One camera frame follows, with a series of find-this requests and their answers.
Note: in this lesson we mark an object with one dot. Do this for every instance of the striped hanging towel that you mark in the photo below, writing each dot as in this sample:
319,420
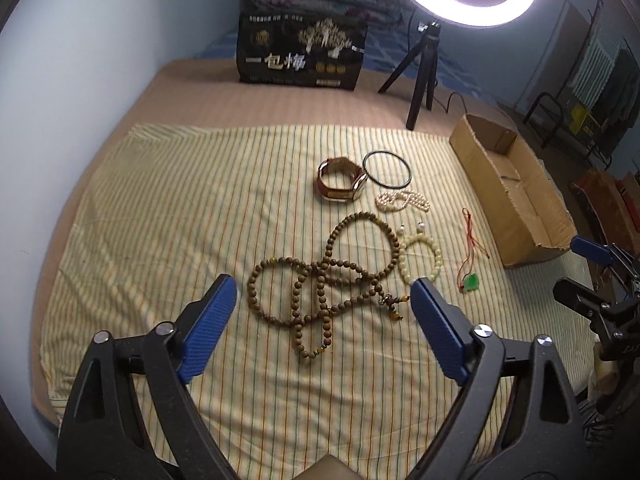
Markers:
594,68

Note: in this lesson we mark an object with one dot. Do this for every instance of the dark hanging garment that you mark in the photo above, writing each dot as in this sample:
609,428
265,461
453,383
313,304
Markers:
617,108

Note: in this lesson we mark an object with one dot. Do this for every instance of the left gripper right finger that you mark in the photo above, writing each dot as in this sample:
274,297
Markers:
541,434

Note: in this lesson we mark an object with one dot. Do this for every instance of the striped yellow cloth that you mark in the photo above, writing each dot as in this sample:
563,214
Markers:
170,208

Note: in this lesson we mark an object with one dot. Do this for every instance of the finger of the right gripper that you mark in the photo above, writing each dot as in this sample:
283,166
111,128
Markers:
608,256
585,297

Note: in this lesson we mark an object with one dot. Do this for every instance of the black metal clothes rack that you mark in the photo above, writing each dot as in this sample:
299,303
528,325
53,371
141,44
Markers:
548,113

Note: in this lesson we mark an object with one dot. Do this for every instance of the black snack bag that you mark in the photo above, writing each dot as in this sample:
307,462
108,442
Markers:
300,50

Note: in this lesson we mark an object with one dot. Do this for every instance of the cardboard box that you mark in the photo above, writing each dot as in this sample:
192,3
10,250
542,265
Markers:
526,214

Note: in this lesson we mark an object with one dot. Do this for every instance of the brown leather strap watch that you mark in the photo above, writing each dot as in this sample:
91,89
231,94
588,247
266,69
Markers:
341,180

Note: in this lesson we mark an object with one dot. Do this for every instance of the tan bed sheet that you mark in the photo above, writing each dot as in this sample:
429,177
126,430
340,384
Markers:
207,94

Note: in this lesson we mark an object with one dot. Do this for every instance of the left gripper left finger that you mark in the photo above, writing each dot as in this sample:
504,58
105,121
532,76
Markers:
103,436

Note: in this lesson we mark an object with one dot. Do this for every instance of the yellow box on rack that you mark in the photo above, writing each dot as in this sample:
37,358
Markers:
582,122

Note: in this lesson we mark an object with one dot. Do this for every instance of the thin dark bangle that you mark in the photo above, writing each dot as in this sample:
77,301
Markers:
387,169

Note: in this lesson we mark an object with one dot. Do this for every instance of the red cord jade pendant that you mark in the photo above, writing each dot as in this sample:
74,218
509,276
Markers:
467,277

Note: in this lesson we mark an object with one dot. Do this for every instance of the orange covered stool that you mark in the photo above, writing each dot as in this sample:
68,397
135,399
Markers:
606,205

